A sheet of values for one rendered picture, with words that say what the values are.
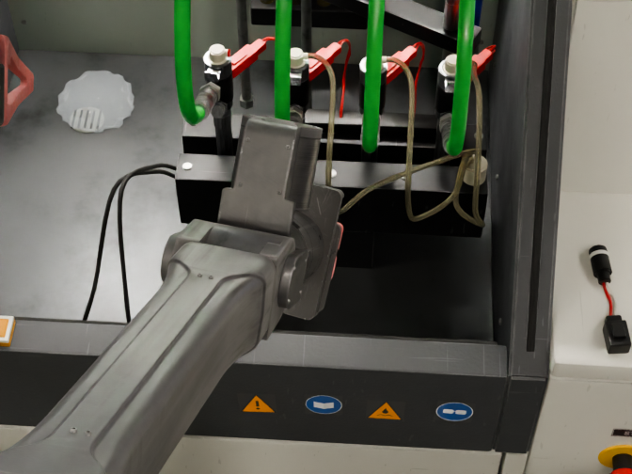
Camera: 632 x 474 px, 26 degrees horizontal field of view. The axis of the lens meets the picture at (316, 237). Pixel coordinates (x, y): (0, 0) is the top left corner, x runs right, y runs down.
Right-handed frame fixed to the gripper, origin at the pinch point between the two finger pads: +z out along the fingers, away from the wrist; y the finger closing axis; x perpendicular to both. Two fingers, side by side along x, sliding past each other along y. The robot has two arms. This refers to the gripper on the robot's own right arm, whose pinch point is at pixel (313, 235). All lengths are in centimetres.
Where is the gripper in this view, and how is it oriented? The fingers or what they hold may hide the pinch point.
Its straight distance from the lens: 113.4
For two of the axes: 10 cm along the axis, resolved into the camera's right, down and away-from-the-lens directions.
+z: 2.2, -0.9, 9.7
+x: -9.5, -2.4, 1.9
